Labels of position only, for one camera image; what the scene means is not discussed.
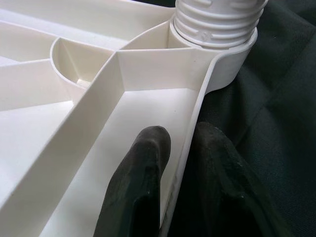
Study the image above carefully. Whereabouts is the black table cloth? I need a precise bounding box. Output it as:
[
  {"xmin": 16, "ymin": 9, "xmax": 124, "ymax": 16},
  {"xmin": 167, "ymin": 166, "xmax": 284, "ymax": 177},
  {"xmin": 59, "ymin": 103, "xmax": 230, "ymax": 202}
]
[{"xmin": 170, "ymin": 0, "xmax": 316, "ymax": 237}]

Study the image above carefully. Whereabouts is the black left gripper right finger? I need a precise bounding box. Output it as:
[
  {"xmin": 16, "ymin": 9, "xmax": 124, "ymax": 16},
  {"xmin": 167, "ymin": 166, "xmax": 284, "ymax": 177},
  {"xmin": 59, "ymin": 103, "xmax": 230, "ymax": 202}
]
[{"xmin": 170, "ymin": 121, "xmax": 292, "ymax": 237}]

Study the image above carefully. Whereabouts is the white plastic table top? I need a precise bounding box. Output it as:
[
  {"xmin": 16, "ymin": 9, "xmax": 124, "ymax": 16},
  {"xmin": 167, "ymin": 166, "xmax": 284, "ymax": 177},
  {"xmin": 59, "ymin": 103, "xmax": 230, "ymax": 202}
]
[{"xmin": 0, "ymin": 0, "xmax": 259, "ymax": 237}]

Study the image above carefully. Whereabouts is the white plastic table leg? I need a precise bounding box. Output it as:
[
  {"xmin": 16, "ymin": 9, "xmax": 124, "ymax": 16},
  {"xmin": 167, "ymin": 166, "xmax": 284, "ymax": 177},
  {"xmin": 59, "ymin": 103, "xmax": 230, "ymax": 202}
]
[{"xmin": 172, "ymin": 0, "xmax": 269, "ymax": 49}]

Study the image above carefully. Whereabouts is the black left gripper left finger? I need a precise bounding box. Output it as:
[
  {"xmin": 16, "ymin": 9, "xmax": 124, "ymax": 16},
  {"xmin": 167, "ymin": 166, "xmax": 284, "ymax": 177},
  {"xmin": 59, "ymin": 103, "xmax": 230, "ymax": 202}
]
[{"xmin": 95, "ymin": 125, "xmax": 172, "ymax": 237}]

